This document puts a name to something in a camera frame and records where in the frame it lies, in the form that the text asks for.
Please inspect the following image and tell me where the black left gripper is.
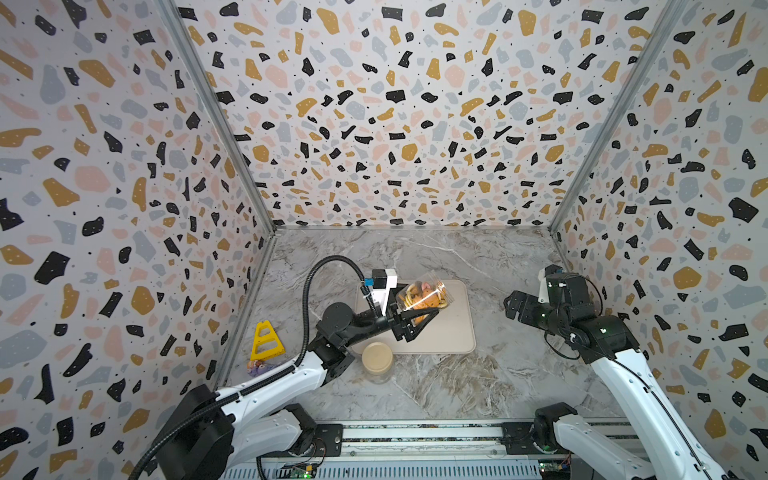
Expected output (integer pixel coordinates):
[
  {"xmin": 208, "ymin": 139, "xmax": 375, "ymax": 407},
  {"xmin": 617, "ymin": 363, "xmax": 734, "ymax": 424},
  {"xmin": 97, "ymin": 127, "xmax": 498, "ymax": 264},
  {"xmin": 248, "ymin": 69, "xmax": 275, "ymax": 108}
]
[{"xmin": 341, "ymin": 286, "xmax": 435, "ymax": 353}]

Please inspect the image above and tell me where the clear plastic cookie jar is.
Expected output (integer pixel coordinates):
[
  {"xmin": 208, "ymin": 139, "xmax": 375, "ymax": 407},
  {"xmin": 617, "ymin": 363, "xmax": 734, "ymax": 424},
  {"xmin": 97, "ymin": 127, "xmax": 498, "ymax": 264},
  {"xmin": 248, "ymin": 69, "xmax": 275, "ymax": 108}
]
[{"xmin": 396, "ymin": 272, "xmax": 453, "ymax": 311}]

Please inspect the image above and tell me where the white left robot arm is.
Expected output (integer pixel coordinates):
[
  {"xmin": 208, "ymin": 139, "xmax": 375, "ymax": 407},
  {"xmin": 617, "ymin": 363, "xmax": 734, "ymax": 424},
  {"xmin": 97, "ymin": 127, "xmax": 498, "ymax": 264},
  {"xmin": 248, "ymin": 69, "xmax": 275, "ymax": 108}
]
[{"xmin": 152, "ymin": 302, "xmax": 440, "ymax": 479}]

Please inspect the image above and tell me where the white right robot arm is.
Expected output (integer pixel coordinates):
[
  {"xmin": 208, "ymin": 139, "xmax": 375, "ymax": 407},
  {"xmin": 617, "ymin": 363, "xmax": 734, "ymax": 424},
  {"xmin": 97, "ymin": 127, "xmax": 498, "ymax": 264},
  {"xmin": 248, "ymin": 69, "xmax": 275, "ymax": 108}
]
[{"xmin": 503, "ymin": 265, "xmax": 727, "ymax": 479}]

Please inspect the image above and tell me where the jar with beige lid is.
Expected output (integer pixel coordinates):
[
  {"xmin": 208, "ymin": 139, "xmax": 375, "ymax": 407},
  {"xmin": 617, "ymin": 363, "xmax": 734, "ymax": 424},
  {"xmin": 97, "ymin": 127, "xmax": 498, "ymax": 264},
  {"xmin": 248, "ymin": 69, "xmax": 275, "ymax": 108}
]
[{"xmin": 361, "ymin": 342, "xmax": 394, "ymax": 384}]

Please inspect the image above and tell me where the beige plastic tray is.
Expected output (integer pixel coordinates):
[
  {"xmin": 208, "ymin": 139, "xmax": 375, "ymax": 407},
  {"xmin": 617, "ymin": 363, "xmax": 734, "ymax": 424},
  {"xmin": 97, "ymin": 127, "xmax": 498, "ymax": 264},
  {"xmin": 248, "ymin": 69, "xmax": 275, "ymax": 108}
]
[{"xmin": 352, "ymin": 280, "xmax": 476, "ymax": 355}]

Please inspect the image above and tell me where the yellow plastic triangle toy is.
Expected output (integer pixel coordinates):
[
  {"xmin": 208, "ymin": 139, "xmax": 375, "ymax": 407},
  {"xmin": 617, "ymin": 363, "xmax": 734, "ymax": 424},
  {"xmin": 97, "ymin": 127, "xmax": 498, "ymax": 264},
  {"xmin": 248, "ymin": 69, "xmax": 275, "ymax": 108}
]
[{"xmin": 250, "ymin": 321, "xmax": 285, "ymax": 362}]

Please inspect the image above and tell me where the small colourful wrapped toy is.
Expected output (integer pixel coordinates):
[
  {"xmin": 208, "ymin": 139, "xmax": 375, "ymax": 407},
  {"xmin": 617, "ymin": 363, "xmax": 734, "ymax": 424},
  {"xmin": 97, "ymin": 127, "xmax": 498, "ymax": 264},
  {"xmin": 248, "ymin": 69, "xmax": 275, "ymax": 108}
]
[{"xmin": 246, "ymin": 360, "xmax": 275, "ymax": 378}]

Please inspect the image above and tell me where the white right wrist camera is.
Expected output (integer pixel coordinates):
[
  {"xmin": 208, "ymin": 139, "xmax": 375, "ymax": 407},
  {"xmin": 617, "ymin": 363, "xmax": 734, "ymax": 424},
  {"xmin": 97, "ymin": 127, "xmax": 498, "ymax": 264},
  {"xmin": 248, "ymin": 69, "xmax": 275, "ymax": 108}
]
[{"xmin": 538, "ymin": 264, "xmax": 560, "ymax": 304}]

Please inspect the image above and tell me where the black corrugated cable hose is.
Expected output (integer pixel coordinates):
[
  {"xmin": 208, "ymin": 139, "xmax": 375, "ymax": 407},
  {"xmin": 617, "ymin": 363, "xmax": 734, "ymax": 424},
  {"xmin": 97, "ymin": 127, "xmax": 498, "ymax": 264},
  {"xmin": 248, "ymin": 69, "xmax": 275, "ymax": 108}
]
[{"xmin": 128, "ymin": 254, "xmax": 376, "ymax": 480}]

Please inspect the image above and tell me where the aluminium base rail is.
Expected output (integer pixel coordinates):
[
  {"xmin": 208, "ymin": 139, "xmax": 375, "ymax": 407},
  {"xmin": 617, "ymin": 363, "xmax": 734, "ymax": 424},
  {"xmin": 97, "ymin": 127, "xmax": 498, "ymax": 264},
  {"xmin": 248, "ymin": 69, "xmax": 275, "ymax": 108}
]
[{"xmin": 224, "ymin": 419, "xmax": 600, "ymax": 479}]

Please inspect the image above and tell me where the metal corner post right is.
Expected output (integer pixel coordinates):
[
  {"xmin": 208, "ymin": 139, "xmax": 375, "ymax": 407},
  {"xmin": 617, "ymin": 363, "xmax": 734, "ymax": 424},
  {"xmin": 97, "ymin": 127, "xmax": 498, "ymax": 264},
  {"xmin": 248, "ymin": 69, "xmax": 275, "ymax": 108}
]
[{"xmin": 548, "ymin": 0, "xmax": 686, "ymax": 237}]

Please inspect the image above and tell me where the metal corner post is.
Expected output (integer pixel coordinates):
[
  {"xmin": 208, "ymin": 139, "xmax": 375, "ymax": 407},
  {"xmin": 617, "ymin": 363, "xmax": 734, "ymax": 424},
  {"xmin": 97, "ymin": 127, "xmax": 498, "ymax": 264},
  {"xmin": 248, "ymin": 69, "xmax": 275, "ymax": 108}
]
[
  {"xmin": 548, "ymin": 0, "xmax": 686, "ymax": 237},
  {"xmin": 155, "ymin": 0, "xmax": 276, "ymax": 238}
]

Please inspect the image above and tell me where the metal corner post left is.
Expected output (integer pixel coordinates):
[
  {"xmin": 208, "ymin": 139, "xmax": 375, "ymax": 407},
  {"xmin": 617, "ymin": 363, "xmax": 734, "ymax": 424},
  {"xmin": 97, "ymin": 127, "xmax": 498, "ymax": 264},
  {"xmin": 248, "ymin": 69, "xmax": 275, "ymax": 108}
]
[{"xmin": 155, "ymin": 0, "xmax": 276, "ymax": 238}]

